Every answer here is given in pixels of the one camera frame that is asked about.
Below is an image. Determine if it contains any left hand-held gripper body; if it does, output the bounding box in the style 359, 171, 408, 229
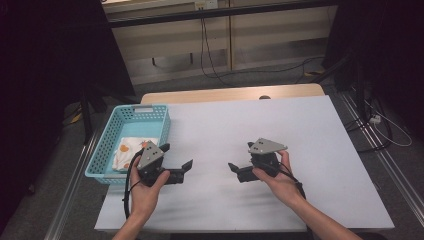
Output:
136, 140, 185, 188

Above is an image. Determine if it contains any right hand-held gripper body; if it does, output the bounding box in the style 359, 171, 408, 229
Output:
236, 137, 289, 184

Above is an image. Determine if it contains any white cloth with orange print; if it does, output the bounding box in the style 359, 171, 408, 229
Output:
111, 136, 160, 173

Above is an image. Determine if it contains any light blue plastic basket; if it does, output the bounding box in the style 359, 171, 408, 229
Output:
84, 104, 172, 186

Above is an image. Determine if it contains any person's left hand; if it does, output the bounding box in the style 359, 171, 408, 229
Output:
128, 165, 171, 218

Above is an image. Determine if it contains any person's right hand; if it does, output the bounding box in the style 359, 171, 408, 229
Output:
251, 149, 306, 208

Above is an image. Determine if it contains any light wooden table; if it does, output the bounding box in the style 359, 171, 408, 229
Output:
140, 83, 326, 105

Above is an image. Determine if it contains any black metal stand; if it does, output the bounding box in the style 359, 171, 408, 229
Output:
79, 84, 140, 146
312, 53, 368, 116

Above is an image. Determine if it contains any black horizontal bar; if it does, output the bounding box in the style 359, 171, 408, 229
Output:
107, 1, 338, 29

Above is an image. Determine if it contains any dark curtain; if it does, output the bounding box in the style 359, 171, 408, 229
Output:
323, 0, 424, 141
0, 0, 136, 231

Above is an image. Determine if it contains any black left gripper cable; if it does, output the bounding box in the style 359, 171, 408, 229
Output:
122, 149, 145, 220

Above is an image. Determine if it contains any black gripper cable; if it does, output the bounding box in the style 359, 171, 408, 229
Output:
277, 162, 315, 240
122, 149, 145, 220

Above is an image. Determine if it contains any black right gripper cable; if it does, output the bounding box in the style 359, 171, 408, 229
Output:
277, 162, 315, 240

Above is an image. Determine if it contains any aluminium floor rail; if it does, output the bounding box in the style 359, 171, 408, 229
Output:
44, 130, 102, 240
337, 90, 424, 228

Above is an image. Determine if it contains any black hanging cable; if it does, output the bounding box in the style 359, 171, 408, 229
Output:
199, 17, 326, 86

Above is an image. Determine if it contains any black floor cable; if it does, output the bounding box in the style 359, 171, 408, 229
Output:
344, 95, 395, 154

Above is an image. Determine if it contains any white floor cable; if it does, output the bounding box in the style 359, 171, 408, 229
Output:
364, 99, 414, 148

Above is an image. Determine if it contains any white wall socket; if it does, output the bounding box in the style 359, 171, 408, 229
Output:
194, 0, 219, 11

